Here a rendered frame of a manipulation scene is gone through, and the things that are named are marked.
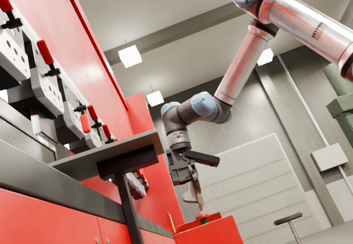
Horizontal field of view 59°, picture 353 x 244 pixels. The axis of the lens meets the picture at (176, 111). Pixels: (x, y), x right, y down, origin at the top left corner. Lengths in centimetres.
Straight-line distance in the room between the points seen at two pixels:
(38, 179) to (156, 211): 261
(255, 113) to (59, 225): 1055
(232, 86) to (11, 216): 89
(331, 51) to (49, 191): 69
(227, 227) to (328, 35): 53
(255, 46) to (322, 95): 1037
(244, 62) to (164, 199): 206
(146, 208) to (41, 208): 263
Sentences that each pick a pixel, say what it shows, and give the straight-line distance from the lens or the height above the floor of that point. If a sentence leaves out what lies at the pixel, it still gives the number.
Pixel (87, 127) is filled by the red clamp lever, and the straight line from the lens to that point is 102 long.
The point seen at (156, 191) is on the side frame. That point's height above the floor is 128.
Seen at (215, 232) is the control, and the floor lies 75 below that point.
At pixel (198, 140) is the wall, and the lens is 1059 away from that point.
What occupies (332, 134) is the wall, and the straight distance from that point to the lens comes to 1103.
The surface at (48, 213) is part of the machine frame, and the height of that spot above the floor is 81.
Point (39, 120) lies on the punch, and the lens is 86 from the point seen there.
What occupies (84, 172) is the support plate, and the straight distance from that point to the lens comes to 85.
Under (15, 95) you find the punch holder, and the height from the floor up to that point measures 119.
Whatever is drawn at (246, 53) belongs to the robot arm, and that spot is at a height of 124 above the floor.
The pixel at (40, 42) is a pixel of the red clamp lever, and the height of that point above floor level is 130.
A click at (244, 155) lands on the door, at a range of 1037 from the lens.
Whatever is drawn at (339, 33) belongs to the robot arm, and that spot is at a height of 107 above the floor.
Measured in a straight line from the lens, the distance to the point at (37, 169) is 36.
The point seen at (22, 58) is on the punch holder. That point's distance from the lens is 80.
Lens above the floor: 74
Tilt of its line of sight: 23 degrees up
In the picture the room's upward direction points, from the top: 20 degrees counter-clockwise
